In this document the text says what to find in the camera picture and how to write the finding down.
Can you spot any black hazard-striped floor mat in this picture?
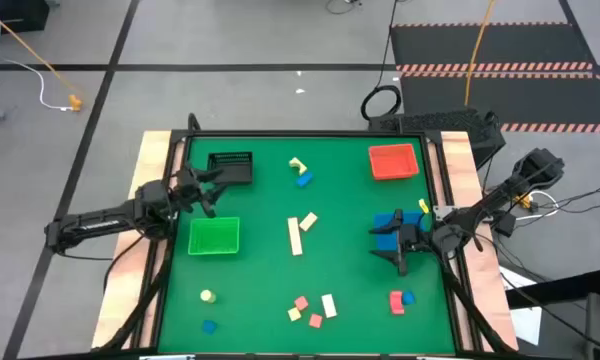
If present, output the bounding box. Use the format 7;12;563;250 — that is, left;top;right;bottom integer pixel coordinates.
389;21;597;77
398;72;600;134

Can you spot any green plastic basket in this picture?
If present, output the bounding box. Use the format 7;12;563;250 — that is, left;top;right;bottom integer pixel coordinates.
187;216;241;256

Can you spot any black plastic basket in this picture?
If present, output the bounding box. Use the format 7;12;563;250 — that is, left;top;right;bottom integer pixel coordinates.
207;151;254;186

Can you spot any yellow hanging cable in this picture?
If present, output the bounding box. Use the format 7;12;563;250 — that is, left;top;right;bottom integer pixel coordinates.
463;0;497;107

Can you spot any distant orange block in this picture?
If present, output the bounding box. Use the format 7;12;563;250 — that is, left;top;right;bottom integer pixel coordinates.
367;143;421;181

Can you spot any wooden table side board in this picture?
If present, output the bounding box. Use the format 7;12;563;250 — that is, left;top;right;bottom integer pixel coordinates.
439;130;520;352
90;130;174;350

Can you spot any red arch block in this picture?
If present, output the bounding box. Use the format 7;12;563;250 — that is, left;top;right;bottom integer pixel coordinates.
389;290;406;316

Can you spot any orange floor cable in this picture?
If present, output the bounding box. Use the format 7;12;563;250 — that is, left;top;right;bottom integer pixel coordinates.
0;4;76;101

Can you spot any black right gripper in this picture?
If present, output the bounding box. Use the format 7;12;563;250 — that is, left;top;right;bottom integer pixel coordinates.
368;208;436;277

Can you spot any green table mat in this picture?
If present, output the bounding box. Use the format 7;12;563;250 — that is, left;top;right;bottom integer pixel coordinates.
157;135;456;355

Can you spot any black cabinet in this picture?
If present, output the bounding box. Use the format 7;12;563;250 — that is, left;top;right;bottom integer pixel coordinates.
0;0;50;37

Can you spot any cream rectangular block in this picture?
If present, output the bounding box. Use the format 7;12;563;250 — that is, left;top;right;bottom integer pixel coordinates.
320;293;339;320

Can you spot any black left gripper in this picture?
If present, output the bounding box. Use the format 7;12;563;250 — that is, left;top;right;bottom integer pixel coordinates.
172;166;230;219

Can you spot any long natural wood plank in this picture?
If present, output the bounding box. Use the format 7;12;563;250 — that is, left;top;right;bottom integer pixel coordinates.
286;216;304;257

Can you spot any black hanging cable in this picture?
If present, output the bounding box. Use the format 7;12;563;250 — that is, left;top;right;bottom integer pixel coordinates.
360;0;404;122

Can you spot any white paper sheet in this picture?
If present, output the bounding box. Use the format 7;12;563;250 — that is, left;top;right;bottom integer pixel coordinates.
499;264;544;347

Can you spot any short natural wood block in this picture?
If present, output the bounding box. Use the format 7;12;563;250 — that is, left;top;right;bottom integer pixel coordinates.
298;211;319;233

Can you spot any blue plastic basket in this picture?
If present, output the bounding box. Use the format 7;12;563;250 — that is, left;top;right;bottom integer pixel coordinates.
372;211;429;253

